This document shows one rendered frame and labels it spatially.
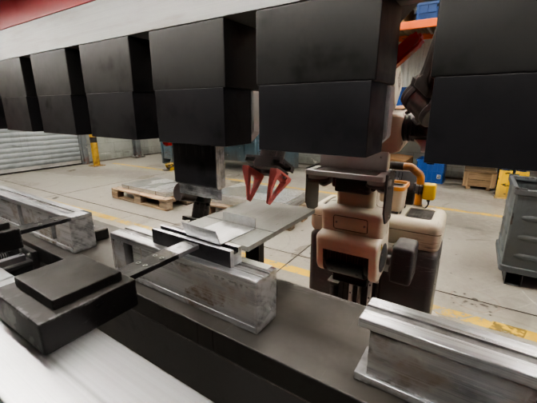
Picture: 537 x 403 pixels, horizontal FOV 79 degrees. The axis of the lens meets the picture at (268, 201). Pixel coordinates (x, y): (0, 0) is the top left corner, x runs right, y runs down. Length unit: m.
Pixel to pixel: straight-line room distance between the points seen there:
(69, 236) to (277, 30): 0.74
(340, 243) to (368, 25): 0.88
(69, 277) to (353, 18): 0.43
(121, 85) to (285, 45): 0.32
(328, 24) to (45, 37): 0.61
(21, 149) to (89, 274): 7.85
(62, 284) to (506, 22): 0.50
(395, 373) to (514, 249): 2.47
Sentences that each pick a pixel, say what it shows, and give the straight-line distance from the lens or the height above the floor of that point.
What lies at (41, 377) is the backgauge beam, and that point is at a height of 0.98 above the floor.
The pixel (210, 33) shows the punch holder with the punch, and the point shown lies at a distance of 0.49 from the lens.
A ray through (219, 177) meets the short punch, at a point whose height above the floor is 1.12.
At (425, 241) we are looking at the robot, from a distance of 1.41.
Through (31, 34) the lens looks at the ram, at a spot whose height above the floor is 1.38.
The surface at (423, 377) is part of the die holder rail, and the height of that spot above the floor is 0.92.
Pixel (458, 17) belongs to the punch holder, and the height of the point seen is 1.30.
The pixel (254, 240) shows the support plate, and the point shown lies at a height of 1.00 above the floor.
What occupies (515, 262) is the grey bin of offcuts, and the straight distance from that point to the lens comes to 2.95.
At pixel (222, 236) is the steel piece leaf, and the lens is 0.61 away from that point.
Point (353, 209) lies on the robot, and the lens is 1.17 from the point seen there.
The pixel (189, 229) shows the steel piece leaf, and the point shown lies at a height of 1.02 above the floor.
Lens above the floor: 1.23
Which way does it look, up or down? 16 degrees down
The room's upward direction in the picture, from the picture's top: straight up
